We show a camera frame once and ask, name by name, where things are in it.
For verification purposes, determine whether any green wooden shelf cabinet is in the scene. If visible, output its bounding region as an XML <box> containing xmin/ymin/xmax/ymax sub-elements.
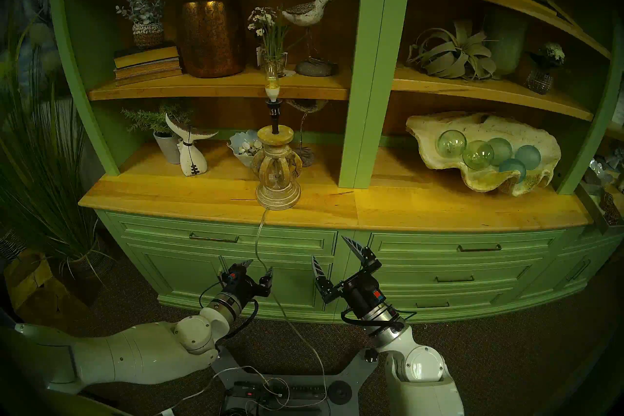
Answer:
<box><xmin>49</xmin><ymin>0</ymin><xmax>624</xmax><ymax>323</ymax></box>

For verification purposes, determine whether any tall grass plant with flowers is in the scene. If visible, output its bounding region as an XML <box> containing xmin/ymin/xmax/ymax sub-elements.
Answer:
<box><xmin>0</xmin><ymin>20</ymin><xmax>117</xmax><ymax>284</ymax></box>

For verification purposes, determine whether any small plant in woven pot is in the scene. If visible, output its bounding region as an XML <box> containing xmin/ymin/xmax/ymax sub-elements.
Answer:
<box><xmin>116</xmin><ymin>0</ymin><xmax>165</xmax><ymax>49</ymax></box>

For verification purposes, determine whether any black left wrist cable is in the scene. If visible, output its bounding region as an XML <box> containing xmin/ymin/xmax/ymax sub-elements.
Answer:
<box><xmin>199</xmin><ymin>281</ymin><xmax>259</xmax><ymax>340</ymax></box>

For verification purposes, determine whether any white whale tail figurine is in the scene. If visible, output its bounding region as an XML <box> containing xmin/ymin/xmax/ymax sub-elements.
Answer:
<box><xmin>165</xmin><ymin>113</ymin><xmax>218</xmax><ymax>177</ymax></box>

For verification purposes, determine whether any frosted teal glass ball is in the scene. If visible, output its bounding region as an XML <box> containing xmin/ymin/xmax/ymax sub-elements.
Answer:
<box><xmin>514</xmin><ymin>145</ymin><xmax>542</xmax><ymax>170</ymax></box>
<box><xmin>498</xmin><ymin>158</ymin><xmax>527</xmax><ymax>184</ymax></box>
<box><xmin>487</xmin><ymin>137</ymin><xmax>513</xmax><ymax>166</ymax></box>

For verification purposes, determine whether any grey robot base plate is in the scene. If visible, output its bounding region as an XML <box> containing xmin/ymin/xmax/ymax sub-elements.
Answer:
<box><xmin>212</xmin><ymin>347</ymin><xmax>380</xmax><ymax>416</ymax></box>

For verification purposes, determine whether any glass vase with white flowers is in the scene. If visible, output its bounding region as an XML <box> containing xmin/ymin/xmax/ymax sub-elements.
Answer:
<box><xmin>247</xmin><ymin>7</ymin><xmax>293</xmax><ymax>77</ymax></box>

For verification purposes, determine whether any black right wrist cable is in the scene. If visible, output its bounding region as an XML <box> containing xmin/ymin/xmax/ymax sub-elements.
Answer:
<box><xmin>340</xmin><ymin>308</ymin><xmax>417</xmax><ymax>325</ymax></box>

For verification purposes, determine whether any thin white power cable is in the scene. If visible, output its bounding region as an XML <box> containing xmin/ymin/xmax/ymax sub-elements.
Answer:
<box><xmin>161</xmin><ymin>365</ymin><xmax>293</xmax><ymax>416</ymax></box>

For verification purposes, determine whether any clear lamp cable with switch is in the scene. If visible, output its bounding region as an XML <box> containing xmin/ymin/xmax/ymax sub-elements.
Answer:
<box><xmin>253</xmin><ymin>208</ymin><xmax>328</xmax><ymax>401</ymax></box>

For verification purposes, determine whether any brown paper bag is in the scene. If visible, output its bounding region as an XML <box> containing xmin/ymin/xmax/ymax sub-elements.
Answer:
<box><xmin>4</xmin><ymin>249</ymin><xmax>74</xmax><ymax>311</ymax></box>

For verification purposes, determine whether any pale air plant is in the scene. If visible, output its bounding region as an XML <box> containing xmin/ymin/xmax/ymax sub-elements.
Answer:
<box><xmin>407</xmin><ymin>20</ymin><xmax>498</xmax><ymax>81</ymax></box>

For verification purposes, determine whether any long-legged brown bird figurine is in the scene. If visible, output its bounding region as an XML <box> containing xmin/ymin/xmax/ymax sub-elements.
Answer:
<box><xmin>285</xmin><ymin>98</ymin><xmax>328</xmax><ymax>168</ymax></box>

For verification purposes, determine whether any clear green glass ball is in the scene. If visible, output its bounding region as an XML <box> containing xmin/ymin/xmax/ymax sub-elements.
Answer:
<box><xmin>462</xmin><ymin>140</ymin><xmax>494</xmax><ymax>170</ymax></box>
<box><xmin>436</xmin><ymin>130</ymin><xmax>468</xmax><ymax>158</ymax></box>

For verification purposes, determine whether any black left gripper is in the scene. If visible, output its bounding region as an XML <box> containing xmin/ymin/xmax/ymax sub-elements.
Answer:
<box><xmin>222</xmin><ymin>259</ymin><xmax>273</xmax><ymax>306</ymax></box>

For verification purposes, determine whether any giant clam shell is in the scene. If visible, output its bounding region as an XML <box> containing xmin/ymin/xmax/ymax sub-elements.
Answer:
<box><xmin>406</xmin><ymin>110</ymin><xmax>562</xmax><ymax>196</ymax></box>

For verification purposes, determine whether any candle-shaped light bulb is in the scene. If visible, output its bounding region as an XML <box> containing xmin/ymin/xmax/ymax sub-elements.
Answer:
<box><xmin>263</xmin><ymin>63</ymin><xmax>282</xmax><ymax>101</ymax></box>

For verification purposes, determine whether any striped woven basket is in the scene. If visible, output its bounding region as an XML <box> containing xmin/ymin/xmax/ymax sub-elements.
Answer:
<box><xmin>0</xmin><ymin>229</ymin><xmax>25</xmax><ymax>261</ymax></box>

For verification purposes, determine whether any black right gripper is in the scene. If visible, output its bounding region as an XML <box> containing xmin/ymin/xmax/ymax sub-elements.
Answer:
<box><xmin>311</xmin><ymin>236</ymin><xmax>390</xmax><ymax>320</ymax></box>

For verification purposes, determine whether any carved wooden table lamp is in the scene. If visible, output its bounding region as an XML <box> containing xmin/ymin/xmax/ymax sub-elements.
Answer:
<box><xmin>251</xmin><ymin>98</ymin><xmax>304</xmax><ymax>211</ymax></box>

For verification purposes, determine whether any shell bowl with pebbles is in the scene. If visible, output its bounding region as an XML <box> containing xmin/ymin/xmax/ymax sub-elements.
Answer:
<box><xmin>228</xmin><ymin>129</ymin><xmax>264</xmax><ymax>168</ymax></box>

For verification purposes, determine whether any side shelf with trinkets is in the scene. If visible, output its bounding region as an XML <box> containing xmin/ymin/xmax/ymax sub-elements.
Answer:
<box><xmin>575</xmin><ymin>147</ymin><xmax>624</xmax><ymax>235</ymax></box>

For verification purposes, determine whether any speckled bird figurine on stone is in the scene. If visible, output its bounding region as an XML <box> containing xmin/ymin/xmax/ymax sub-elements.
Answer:
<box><xmin>282</xmin><ymin>0</ymin><xmax>338</xmax><ymax>77</ymax></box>

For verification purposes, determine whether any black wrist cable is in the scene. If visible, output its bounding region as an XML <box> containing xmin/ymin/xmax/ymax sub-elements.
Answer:
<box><xmin>340</xmin><ymin>308</ymin><xmax>417</xmax><ymax>325</ymax></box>
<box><xmin>199</xmin><ymin>281</ymin><xmax>259</xmax><ymax>340</ymax></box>

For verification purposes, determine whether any fern in grey pot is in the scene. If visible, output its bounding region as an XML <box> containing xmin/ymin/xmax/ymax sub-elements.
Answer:
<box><xmin>122</xmin><ymin>104</ymin><xmax>193</xmax><ymax>164</ymax></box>

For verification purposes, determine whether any black power strip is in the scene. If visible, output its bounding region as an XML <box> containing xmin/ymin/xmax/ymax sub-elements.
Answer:
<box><xmin>229</xmin><ymin>381</ymin><xmax>328</xmax><ymax>408</ymax></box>

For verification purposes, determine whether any small plant in glass vase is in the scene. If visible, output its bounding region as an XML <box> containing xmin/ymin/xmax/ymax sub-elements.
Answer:
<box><xmin>524</xmin><ymin>42</ymin><xmax>566</xmax><ymax>95</ymax></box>

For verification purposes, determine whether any large copper vase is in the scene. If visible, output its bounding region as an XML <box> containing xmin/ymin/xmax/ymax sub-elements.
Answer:
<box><xmin>178</xmin><ymin>0</ymin><xmax>244</xmax><ymax>78</ymax></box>

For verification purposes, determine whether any tall green glass vase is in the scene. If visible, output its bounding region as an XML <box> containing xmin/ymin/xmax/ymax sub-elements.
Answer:
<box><xmin>483</xmin><ymin>6</ymin><xmax>529</xmax><ymax>77</ymax></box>

